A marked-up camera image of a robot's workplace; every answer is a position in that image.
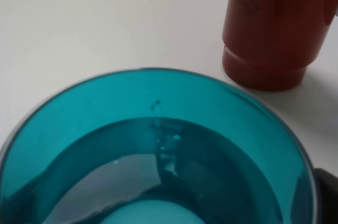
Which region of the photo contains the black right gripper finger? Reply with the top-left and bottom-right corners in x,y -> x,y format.
314,169 -> 338,224

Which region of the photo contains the teal translucent plastic cup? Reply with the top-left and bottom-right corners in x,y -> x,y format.
1,68 -> 320,223

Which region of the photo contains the red plastic cup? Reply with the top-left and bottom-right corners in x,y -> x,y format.
222,0 -> 337,91

